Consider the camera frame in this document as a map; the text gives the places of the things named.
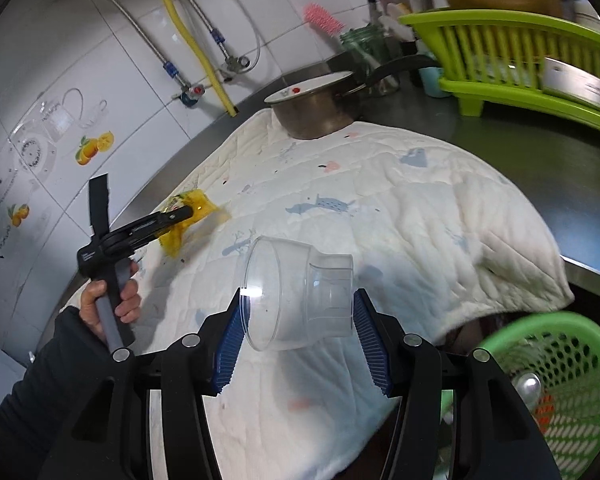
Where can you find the orange wrapper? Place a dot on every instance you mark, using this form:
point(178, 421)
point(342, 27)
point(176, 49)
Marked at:
point(545, 408)

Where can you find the white bowl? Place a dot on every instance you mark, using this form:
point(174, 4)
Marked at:
point(587, 12)

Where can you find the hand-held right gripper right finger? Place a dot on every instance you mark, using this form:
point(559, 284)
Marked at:
point(375, 345)

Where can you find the green plastic mesh basket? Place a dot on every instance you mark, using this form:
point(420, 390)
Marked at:
point(555, 319)

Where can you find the orange fruit wall sticker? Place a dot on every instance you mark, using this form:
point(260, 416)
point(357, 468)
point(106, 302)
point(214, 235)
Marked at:
point(19, 215)
point(96, 147)

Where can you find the yellow gas pipe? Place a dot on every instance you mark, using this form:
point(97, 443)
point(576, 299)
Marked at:
point(190, 35)

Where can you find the person's left forearm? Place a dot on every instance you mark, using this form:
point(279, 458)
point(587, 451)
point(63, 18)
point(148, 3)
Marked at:
point(45, 375)

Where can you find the white pot lid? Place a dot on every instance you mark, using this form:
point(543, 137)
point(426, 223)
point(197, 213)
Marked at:
point(310, 86)

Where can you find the teal cup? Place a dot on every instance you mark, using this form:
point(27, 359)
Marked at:
point(434, 82)

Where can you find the green glass jar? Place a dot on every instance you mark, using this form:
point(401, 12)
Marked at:
point(375, 60)

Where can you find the yellow wrapper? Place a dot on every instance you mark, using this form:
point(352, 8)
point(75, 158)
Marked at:
point(207, 205)

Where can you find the green plastic dish rack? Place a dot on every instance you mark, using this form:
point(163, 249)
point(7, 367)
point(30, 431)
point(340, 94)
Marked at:
point(495, 45)

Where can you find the white quilted blanket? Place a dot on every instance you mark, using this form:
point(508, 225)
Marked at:
point(405, 220)

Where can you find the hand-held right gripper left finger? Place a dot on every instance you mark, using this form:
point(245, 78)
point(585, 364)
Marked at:
point(230, 345)

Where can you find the steel cleaver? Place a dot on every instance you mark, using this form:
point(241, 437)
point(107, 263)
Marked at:
point(580, 87)

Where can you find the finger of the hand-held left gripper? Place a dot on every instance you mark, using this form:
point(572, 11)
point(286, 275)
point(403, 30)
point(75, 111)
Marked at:
point(150, 230)

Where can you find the steel cooking pot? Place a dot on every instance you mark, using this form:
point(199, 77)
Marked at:
point(315, 117)

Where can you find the small clear plastic cup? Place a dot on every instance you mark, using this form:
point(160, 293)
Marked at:
point(527, 387)

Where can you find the pink brush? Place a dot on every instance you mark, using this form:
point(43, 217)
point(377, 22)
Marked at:
point(325, 19)

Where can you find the person's left hand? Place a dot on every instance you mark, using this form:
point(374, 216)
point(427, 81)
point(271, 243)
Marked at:
point(92, 305)

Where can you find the wide clear plastic cup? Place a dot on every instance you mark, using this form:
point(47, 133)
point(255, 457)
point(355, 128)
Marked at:
point(300, 305)

